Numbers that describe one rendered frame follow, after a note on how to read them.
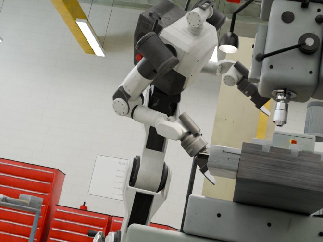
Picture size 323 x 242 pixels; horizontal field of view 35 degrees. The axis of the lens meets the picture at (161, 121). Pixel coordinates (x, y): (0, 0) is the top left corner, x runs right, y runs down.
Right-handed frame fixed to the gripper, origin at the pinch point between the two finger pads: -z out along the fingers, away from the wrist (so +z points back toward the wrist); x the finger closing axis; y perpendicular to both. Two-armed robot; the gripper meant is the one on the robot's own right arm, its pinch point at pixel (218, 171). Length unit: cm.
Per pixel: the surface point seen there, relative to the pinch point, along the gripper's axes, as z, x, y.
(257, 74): 17.2, 39.9, 3.5
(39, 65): 431, -721, 633
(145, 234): 2, 7, -54
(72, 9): 400, -486, 579
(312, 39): 13, 61, 8
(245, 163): 0, 62, -65
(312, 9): 21, 64, 18
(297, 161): -7, 68, -60
